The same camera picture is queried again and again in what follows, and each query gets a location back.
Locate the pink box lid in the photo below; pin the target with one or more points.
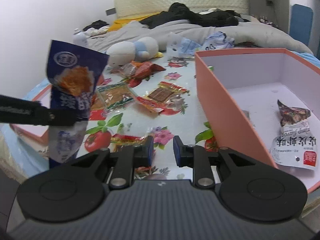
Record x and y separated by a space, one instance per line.
82 89

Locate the green pea cartilage snack pack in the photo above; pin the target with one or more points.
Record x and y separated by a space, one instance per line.
115 96

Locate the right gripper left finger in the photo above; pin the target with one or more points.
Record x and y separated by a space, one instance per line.
127 160

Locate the red dried tofu snack pack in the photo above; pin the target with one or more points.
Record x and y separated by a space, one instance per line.
166 99

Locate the orange clear snack pack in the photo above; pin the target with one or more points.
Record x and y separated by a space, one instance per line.
129 69

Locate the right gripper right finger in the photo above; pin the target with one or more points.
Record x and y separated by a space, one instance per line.
197 158

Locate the clothes pile on nightstand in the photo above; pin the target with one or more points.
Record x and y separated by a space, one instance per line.
96 28

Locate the white spray bottle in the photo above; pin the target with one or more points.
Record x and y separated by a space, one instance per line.
79 38

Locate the shrimp flavor snack bag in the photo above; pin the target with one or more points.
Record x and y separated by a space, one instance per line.
296 146

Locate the grey duvet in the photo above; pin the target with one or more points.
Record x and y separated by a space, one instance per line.
261 35

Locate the blue chair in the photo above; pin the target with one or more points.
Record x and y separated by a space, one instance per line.
301 23

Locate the pink box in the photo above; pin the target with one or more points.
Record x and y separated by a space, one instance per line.
239 90

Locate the red label snack pack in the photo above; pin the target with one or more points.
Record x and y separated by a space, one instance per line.
125 140

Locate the red sausage snack pack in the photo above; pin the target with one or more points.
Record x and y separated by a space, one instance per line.
146 69

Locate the crumpled blue white plastic bag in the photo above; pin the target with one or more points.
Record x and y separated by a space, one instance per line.
178 46

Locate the black clothing pile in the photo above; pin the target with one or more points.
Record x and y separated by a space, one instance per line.
179 11

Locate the fruit pattern bed mat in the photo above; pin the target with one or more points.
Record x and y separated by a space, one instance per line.
134 119

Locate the blue kimchi snack bag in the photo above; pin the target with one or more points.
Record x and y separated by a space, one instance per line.
73 72

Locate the yellow pillow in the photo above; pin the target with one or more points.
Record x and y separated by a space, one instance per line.
120 22

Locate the white blue plush toy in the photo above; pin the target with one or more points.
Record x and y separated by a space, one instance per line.
125 52

